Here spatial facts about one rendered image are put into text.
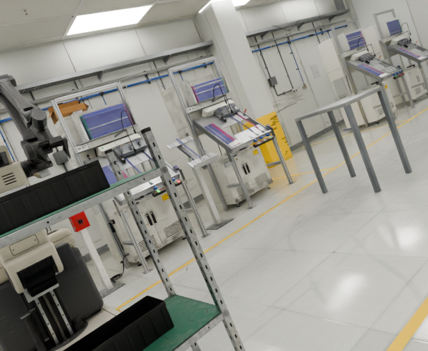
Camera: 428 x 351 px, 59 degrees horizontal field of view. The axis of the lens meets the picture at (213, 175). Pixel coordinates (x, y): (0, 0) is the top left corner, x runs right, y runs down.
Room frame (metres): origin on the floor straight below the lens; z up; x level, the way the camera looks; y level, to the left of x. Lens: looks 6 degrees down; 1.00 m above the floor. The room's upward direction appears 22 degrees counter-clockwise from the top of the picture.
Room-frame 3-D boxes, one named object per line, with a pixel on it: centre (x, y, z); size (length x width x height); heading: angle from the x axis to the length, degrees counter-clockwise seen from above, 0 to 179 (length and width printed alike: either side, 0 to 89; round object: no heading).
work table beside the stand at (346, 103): (3.46, -1.29, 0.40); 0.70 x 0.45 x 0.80; 23
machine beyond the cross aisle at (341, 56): (7.04, -3.17, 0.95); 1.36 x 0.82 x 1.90; 34
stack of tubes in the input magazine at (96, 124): (4.15, 0.85, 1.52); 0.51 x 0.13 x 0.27; 124
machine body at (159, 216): (4.22, 0.97, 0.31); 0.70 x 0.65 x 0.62; 124
